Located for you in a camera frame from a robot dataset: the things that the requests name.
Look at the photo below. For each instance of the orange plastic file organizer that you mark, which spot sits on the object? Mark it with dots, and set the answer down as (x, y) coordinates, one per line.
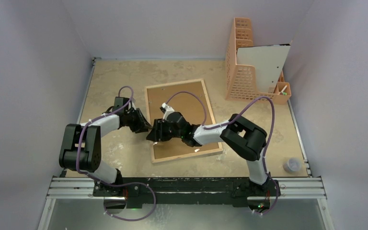
(241, 79)

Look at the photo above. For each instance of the white wooden picture frame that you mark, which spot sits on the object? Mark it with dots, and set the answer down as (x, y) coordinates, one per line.
(184, 157)

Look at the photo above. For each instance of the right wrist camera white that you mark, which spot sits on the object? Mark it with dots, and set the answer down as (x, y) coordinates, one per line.
(166, 110)

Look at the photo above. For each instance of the white board sheet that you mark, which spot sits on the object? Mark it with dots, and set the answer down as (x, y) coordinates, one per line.
(268, 62)

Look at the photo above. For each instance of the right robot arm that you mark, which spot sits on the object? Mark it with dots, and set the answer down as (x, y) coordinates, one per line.
(244, 137)

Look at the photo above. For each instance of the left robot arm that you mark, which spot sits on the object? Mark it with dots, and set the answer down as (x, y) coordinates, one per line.
(81, 145)

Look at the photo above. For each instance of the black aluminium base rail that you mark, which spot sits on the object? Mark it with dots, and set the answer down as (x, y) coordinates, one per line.
(235, 191)

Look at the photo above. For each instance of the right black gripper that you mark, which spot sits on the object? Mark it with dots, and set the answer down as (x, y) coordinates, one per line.
(161, 131)

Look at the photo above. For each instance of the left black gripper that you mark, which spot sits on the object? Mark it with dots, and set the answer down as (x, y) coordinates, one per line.
(142, 125)

